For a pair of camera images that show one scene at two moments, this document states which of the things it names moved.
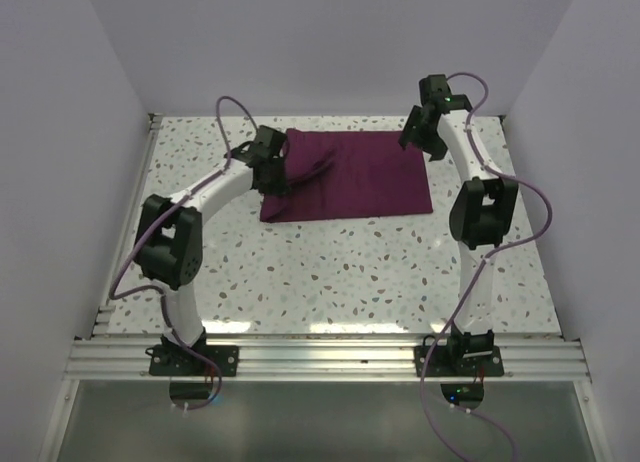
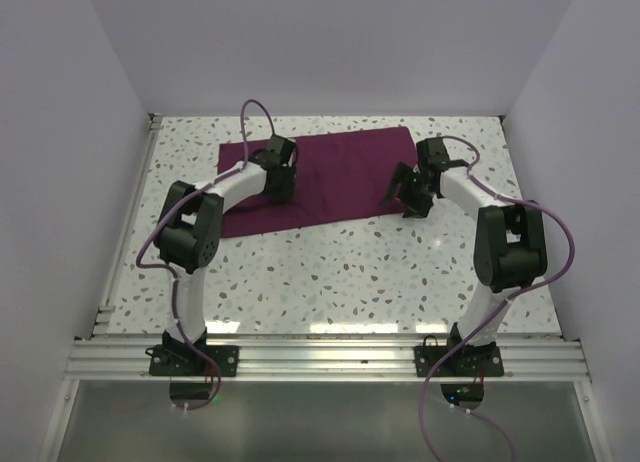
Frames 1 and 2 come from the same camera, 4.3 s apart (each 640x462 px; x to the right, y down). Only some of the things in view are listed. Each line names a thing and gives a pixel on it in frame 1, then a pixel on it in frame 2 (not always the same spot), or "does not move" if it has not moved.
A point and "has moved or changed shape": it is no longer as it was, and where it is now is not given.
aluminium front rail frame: x=323 y=359 does not move
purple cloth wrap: x=348 y=173 has moved or changed shape
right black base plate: x=466 y=355 does not move
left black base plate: x=170 y=359 does not move
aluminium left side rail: x=105 y=314 does not move
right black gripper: x=436 y=148 → x=417 y=209
